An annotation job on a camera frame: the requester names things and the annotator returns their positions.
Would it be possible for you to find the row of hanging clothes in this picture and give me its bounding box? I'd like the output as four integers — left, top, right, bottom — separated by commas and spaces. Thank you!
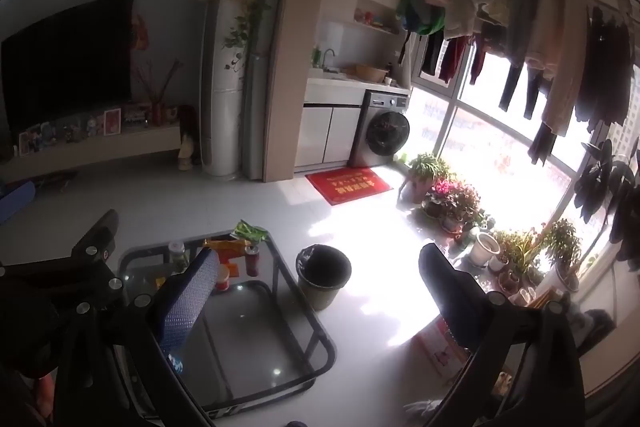
392, 0, 636, 165

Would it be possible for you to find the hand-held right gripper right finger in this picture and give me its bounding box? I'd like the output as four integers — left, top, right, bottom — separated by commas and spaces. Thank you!
419, 243, 588, 427

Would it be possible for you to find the wall shelf with small items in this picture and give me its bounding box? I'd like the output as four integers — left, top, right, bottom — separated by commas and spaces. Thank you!
352, 0, 401, 32

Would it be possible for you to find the blue woven bag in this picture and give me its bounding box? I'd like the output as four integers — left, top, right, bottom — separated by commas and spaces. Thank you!
0, 183, 37, 224

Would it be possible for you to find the red hanging wall ornament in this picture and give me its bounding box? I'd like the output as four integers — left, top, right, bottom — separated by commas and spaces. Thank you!
131, 14, 150, 52

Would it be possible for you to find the row of pictures and figurines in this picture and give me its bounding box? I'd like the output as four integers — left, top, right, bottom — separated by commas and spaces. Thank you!
17, 104, 153, 155

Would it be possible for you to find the white tower air conditioner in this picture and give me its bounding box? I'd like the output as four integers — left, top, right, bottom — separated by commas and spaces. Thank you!
200, 0, 263, 181

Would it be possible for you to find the red doormat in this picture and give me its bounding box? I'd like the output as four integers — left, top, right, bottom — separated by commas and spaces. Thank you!
305, 167, 394, 206

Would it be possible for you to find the group of potted plants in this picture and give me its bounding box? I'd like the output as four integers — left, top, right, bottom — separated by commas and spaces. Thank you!
400, 152, 586, 308

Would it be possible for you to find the long-haired doll figurine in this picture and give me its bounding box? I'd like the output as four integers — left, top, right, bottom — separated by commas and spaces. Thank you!
177, 104, 198, 171

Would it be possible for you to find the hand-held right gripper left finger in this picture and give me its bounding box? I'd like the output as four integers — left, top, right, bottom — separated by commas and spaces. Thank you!
50, 248, 221, 427

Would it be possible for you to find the grey washing machine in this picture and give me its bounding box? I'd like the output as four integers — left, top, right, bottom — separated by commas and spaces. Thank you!
349, 89, 412, 168

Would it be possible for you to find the orange paper bag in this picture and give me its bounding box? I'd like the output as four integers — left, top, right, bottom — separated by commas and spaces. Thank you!
201, 237, 251, 258

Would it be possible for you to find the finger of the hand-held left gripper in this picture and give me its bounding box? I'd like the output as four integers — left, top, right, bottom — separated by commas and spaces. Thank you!
0, 209, 126, 304

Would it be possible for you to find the white sink cabinet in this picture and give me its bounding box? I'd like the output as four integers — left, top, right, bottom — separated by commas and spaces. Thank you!
295, 77, 371, 168

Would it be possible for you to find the red drink can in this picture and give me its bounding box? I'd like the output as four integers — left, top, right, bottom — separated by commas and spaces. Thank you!
244, 245, 261, 278

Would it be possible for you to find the woven basket bowl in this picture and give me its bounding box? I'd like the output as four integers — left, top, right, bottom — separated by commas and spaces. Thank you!
355, 64, 390, 82

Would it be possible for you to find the green snack packet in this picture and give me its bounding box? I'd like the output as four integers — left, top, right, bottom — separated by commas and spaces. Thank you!
232, 220, 271, 243

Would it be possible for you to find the black television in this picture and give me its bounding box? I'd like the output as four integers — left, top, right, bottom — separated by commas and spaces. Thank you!
0, 0, 136, 135

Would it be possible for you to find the round bin with black liner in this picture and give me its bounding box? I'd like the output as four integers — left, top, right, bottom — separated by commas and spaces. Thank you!
296, 244, 352, 312

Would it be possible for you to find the white television cabinet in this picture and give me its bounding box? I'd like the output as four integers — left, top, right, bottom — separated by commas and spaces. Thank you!
0, 122, 182, 185

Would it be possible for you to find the glass jar green label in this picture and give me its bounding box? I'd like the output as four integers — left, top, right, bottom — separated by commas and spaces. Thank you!
167, 241, 190, 270

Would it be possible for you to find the red vase with branches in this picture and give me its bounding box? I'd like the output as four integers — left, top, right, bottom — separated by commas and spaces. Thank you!
137, 59, 178, 128

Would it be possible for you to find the glass coffee table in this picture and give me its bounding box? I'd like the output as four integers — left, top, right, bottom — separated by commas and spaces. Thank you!
117, 232, 337, 420

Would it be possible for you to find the large glass window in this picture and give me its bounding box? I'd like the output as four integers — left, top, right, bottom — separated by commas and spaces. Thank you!
410, 32, 640, 258

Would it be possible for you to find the white red cardboard box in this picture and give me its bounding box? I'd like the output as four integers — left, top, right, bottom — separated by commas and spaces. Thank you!
412, 314, 473, 380

